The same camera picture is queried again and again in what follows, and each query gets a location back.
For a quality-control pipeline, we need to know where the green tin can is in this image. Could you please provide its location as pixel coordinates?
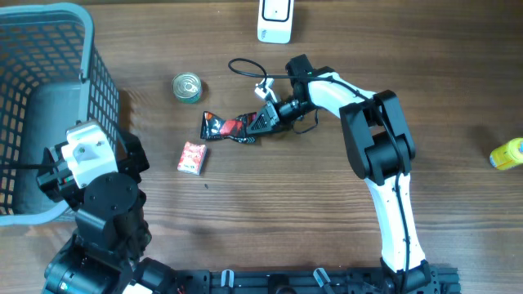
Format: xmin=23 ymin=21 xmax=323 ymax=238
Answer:
xmin=172 ymin=72 xmax=203 ymax=104

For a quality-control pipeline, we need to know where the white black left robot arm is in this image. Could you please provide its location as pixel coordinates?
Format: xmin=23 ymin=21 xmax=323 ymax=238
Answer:
xmin=37 ymin=131 xmax=184 ymax=293

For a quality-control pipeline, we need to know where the red small carton box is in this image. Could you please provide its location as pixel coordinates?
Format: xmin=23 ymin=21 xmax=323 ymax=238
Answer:
xmin=177 ymin=141 xmax=208 ymax=176

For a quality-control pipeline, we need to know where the grey plastic mesh basket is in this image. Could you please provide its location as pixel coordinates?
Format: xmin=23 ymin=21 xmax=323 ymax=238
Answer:
xmin=1 ymin=2 xmax=120 ymax=226

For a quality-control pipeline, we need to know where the yellow drink bottle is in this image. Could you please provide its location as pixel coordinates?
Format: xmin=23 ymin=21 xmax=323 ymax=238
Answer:
xmin=489 ymin=138 xmax=522 ymax=171

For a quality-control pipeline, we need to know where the black red snack packet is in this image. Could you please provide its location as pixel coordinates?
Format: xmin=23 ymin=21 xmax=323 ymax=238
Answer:
xmin=200 ymin=111 xmax=257 ymax=144

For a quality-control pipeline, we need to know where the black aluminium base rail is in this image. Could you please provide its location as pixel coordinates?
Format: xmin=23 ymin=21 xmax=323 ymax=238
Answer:
xmin=96 ymin=267 xmax=462 ymax=294

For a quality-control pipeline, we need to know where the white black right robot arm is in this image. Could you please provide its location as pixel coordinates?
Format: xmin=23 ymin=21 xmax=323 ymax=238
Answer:
xmin=247 ymin=55 xmax=447 ymax=293

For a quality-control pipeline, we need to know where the white barcode scanner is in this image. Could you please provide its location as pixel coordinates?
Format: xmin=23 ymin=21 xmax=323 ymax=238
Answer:
xmin=257 ymin=0 xmax=294 ymax=44

